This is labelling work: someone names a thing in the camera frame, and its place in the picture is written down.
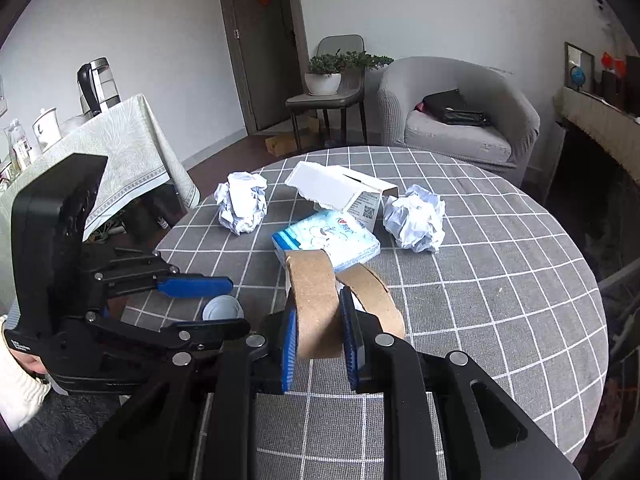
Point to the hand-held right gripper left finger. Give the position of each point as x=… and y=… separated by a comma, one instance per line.
x=289, y=355

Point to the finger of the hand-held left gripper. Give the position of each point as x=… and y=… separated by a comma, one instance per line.
x=195, y=286
x=220, y=329

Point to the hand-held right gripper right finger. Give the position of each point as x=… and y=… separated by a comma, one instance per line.
x=350, y=345

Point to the white bottle cap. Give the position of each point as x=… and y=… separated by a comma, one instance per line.
x=222, y=307

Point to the brown cardboard tape core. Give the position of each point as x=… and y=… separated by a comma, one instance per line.
x=312, y=305

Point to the white cardboard box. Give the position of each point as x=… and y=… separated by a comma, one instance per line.
x=325, y=187

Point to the person's left forearm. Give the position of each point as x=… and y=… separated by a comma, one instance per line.
x=15, y=400

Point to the person's left hand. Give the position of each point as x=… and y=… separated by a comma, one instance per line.
x=30, y=364

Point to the crumpled white paper ball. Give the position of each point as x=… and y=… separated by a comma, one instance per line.
x=240, y=205
x=415, y=220

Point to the glass jar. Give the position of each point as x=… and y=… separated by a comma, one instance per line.
x=17, y=145

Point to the blue tissue packet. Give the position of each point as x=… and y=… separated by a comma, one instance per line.
x=330, y=237

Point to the white teapot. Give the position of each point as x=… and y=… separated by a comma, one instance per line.
x=46, y=130

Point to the pale patterned tablecloth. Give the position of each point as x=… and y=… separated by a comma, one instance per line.
x=125, y=150

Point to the grey checked tablecloth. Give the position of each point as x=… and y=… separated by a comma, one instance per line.
x=500, y=285

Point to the electric kettle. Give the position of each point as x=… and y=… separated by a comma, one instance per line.
x=100, y=85

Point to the brown cardboard floor box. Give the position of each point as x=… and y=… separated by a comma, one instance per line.
x=281, y=144

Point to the grey dining chair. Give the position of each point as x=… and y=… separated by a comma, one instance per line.
x=330, y=103

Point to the grey door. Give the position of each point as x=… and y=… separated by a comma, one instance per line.
x=260, y=60

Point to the potted plant in white pot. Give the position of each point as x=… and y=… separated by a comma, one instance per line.
x=322, y=83

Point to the pink cloth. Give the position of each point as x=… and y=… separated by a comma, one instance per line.
x=419, y=107

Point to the black bag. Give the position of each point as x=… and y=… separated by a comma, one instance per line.
x=452, y=107

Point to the grey armchair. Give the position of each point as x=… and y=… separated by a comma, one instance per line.
x=450, y=74

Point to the beige desk cloth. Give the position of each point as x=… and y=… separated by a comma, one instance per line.
x=600, y=115

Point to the small blue globe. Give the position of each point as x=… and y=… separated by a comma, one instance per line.
x=578, y=76

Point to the dark monitor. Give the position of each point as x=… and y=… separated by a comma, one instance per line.
x=634, y=85

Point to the small red flags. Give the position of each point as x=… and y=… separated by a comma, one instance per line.
x=612, y=61

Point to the picture frame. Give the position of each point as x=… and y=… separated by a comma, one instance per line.
x=580, y=55

